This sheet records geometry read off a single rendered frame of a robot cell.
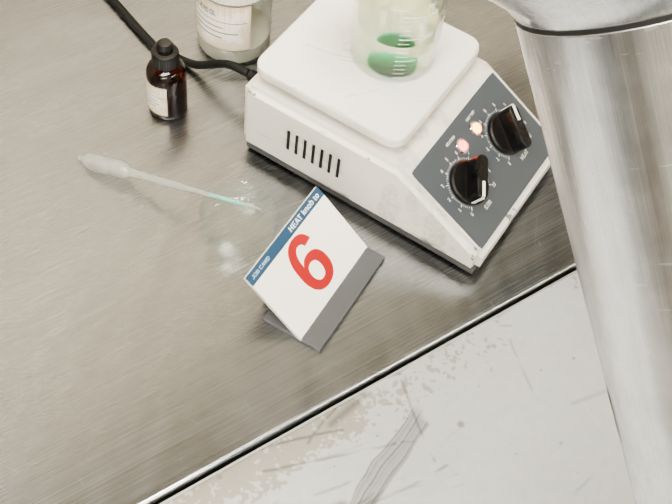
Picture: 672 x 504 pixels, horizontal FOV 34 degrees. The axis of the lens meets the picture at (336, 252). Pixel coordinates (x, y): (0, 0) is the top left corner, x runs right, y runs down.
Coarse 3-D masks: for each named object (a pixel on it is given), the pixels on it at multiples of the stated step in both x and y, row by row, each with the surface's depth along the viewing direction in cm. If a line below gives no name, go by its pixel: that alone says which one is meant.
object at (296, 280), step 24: (312, 216) 75; (336, 216) 76; (312, 240) 75; (336, 240) 76; (288, 264) 73; (312, 264) 74; (336, 264) 76; (264, 288) 72; (288, 288) 73; (312, 288) 74; (288, 312) 72
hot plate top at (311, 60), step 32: (320, 0) 79; (352, 0) 79; (288, 32) 77; (320, 32) 77; (448, 32) 78; (288, 64) 75; (320, 64) 76; (352, 64) 76; (448, 64) 77; (320, 96) 74; (352, 96) 74; (384, 96) 74; (416, 96) 75; (384, 128) 73; (416, 128) 73
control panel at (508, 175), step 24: (480, 96) 78; (504, 96) 80; (456, 120) 77; (480, 120) 78; (528, 120) 80; (456, 144) 76; (480, 144) 77; (432, 168) 75; (504, 168) 78; (528, 168) 79; (432, 192) 74; (504, 192) 77; (456, 216) 75; (480, 216) 76; (504, 216) 77; (480, 240) 75
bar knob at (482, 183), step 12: (480, 156) 75; (456, 168) 75; (468, 168) 75; (480, 168) 74; (456, 180) 75; (468, 180) 75; (480, 180) 74; (456, 192) 75; (468, 192) 75; (480, 192) 74; (468, 204) 75
